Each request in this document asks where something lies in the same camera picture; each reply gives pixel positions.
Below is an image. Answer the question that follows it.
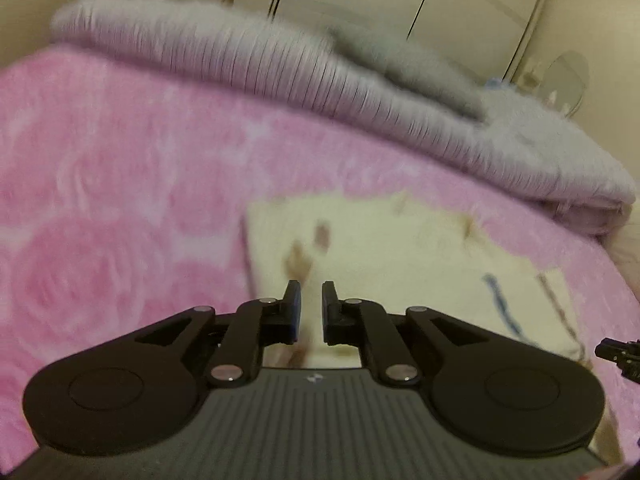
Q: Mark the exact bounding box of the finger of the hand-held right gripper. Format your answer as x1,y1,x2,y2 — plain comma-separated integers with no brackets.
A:
594,337,640,380

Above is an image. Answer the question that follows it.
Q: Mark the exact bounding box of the cream knit sweater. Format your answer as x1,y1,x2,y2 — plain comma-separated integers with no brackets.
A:
243,191,619,464

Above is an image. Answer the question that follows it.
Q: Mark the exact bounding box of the grey cloth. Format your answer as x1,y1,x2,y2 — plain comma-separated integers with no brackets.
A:
327,24,486,120

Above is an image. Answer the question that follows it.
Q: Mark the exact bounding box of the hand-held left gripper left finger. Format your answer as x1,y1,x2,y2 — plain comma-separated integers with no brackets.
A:
134,280,304,389

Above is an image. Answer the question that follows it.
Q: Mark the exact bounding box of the pink rose blanket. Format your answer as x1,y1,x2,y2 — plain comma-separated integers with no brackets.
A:
0,42,640,462

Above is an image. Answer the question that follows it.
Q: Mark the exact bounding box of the white ribbed duvet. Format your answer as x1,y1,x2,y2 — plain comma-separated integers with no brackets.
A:
50,0,637,237

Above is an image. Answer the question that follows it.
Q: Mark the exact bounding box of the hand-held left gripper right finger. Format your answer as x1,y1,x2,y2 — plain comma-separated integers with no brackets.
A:
321,281,495,387

